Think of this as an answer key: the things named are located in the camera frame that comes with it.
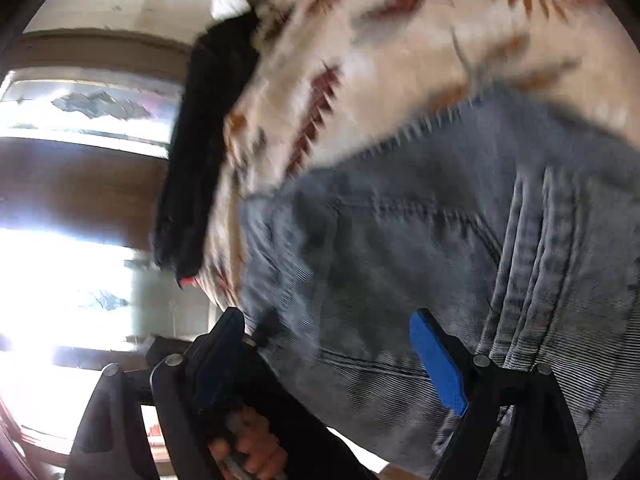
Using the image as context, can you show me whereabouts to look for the brown wooden window frame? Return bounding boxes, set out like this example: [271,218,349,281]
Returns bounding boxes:
[0,30,196,251]

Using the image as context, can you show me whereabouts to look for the large black cloth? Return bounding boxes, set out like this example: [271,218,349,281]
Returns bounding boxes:
[152,12,261,288]

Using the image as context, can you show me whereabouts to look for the grey-blue denim pants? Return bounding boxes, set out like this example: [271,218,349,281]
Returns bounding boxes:
[235,82,640,480]

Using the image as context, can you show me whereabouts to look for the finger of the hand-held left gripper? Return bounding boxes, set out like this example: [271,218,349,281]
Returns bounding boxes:
[242,310,281,357]

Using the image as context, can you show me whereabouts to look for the person's left hand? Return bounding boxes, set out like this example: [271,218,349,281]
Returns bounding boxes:
[207,406,290,480]

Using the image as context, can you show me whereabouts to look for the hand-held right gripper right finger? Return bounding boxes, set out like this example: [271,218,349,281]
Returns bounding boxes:
[409,308,588,480]

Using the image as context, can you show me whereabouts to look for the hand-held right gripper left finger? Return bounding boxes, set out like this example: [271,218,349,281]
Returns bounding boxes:
[62,306,251,480]

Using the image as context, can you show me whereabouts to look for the leaf print blanket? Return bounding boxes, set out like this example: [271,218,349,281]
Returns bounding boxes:
[200,0,626,311]

